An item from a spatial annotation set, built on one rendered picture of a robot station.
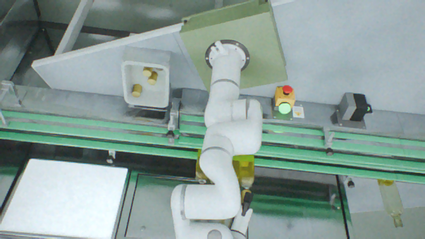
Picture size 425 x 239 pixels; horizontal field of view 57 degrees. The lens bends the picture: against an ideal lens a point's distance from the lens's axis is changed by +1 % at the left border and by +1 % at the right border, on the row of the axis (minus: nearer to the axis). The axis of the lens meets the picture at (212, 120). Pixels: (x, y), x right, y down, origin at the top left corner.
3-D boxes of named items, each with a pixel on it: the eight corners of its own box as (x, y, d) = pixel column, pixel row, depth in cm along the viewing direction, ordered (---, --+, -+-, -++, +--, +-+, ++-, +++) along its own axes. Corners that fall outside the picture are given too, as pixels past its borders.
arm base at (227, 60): (198, 45, 130) (193, 76, 121) (231, 31, 125) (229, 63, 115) (220, 75, 140) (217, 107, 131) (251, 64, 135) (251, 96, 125)
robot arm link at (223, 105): (204, 80, 121) (200, 119, 111) (246, 76, 119) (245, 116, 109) (210, 100, 129) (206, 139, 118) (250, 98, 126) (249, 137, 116)
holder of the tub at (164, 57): (130, 97, 165) (126, 110, 160) (126, 45, 144) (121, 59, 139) (170, 101, 165) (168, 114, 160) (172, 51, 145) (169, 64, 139)
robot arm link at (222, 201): (188, 147, 100) (178, 187, 89) (241, 146, 98) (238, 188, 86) (195, 184, 108) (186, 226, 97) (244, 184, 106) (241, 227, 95)
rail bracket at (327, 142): (319, 128, 154) (323, 155, 145) (325, 116, 148) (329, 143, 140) (329, 129, 154) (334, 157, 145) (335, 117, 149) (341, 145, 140)
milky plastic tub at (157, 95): (129, 88, 160) (124, 104, 155) (125, 45, 143) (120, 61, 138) (171, 93, 161) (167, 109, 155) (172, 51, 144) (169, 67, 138)
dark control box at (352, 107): (338, 104, 161) (341, 119, 156) (344, 91, 155) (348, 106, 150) (357, 107, 161) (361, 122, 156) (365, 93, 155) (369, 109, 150)
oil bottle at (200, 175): (198, 141, 164) (194, 184, 150) (199, 133, 160) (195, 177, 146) (211, 142, 164) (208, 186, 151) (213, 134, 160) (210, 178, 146)
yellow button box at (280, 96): (272, 97, 160) (273, 110, 155) (277, 84, 154) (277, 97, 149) (289, 98, 160) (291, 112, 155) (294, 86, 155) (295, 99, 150)
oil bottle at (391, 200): (375, 175, 176) (389, 229, 159) (379, 168, 172) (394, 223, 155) (388, 175, 175) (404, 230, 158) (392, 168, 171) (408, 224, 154)
